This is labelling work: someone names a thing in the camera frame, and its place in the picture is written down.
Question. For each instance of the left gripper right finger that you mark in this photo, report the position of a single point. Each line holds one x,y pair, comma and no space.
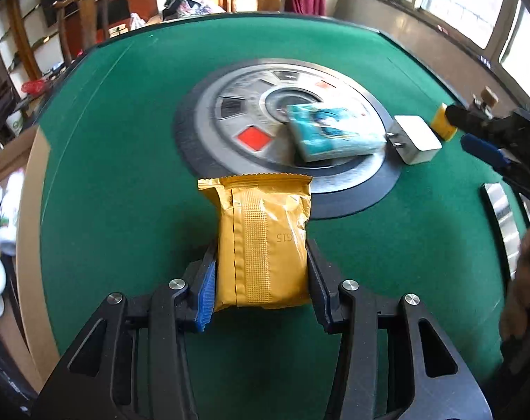
426,376

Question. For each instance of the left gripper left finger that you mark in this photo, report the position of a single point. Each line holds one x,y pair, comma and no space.
97,376

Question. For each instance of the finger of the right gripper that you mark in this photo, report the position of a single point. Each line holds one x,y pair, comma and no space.
471,121
485,152

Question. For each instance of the yellow tape roll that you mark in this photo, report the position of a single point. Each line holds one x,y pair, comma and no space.
441,125

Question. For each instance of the teal tissue packet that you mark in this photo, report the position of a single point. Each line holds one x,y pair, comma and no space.
323,132

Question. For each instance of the yellow snack packet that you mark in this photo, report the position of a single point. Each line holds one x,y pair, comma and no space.
261,251

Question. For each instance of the person's hand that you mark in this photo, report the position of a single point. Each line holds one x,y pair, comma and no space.
514,317

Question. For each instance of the dark perfume bottle wooden cap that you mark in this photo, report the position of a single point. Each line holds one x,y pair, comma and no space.
484,102

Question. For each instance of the white power adapter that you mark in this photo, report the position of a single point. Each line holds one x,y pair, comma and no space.
413,139

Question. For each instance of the cardboard box tray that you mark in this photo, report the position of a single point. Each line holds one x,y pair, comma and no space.
25,330

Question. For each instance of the round mahjong table centre panel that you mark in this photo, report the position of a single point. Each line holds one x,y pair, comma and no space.
234,122

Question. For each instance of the wooden chair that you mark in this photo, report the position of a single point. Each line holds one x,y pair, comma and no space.
87,12

